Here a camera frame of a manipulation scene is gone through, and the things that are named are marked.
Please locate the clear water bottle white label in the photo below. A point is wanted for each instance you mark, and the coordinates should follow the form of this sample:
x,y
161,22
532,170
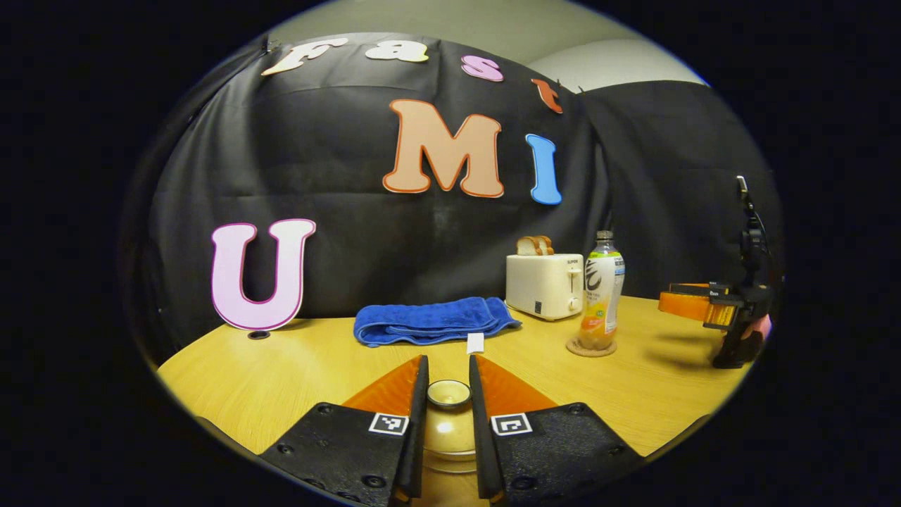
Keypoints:
x,y
600,296

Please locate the black table grommet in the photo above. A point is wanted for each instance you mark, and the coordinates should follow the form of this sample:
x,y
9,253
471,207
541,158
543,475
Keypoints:
x,y
258,334

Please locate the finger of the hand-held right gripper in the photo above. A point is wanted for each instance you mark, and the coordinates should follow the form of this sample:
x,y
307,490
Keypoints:
x,y
686,304

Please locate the black backdrop cloth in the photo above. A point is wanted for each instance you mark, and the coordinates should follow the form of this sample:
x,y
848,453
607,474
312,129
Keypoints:
x,y
387,232

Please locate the cream toaster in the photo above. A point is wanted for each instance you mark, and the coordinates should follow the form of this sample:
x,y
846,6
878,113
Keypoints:
x,y
542,285

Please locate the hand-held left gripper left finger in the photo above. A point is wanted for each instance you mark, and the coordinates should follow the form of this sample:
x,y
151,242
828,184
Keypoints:
x,y
415,436

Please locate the round cork coaster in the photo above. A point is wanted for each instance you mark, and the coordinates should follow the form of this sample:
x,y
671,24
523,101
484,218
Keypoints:
x,y
591,350

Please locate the blue towel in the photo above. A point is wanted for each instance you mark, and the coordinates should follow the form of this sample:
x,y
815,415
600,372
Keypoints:
x,y
429,317

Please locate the bread slice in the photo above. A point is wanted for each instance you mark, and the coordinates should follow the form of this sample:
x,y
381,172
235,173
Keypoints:
x,y
526,246
545,245

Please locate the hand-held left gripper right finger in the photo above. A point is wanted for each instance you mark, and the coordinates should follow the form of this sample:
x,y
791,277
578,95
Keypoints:
x,y
482,436

